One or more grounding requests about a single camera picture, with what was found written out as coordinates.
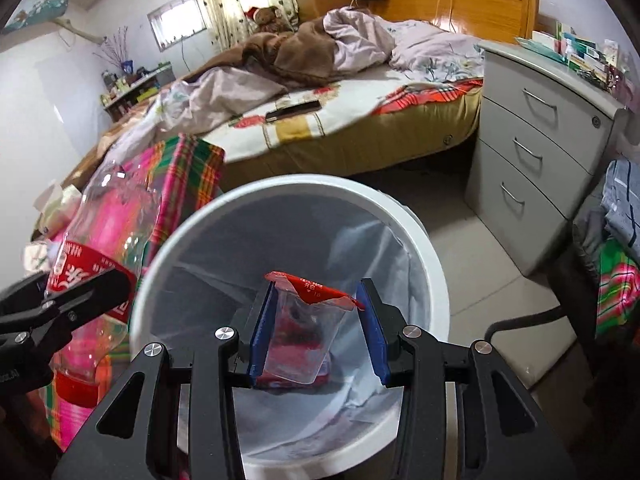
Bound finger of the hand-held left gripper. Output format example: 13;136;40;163
0;271;51;317
0;268;139;357

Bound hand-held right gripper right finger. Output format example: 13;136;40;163
354;277;581;480

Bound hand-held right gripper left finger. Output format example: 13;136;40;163
52;279;280;480

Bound clear plastic cup red lid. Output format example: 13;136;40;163
252;270;367;392

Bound clear bottle with red label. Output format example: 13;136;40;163
45;160;167;408

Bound translucent bin liner bag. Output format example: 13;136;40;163
147;207;428;456

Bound white round trash bin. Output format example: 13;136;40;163
129;174;449;470

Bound tissue box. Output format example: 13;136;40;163
31;181;84;242

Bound pink plaid tablecloth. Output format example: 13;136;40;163
27;134;227;456

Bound black chair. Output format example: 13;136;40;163
481;252;640;461

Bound cluttered side shelf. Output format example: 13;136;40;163
99;61;177;122

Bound bed with floral sheet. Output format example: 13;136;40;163
65;10;487;183

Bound black smartphone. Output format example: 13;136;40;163
265;100;322;124

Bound red plaid bed cloth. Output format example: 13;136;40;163
372;77;485;117

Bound decorative dry branches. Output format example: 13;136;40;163
94;26;132;75

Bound green plaid cloth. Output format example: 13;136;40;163
594;239;640;342

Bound white air conditioner pipe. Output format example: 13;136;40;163
52;16;109;46

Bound pile of grey clothes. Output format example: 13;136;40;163
571;159;640;282

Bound brown fleece blanket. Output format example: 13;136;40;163
180;17;342;89

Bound small window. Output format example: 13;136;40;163
147;0;209;52

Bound pale pink floral duvet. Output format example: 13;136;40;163
102;7;487;163

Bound brown teddy bear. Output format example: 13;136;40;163
244;6;287;37

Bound patterned window curtain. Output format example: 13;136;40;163
187;0;301;54

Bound wooden headboard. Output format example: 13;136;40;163
384;0;542;47

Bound pile of small boxes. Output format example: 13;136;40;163
516;20;635;97

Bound covered wall air conditioner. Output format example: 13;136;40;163
2;0;71;36

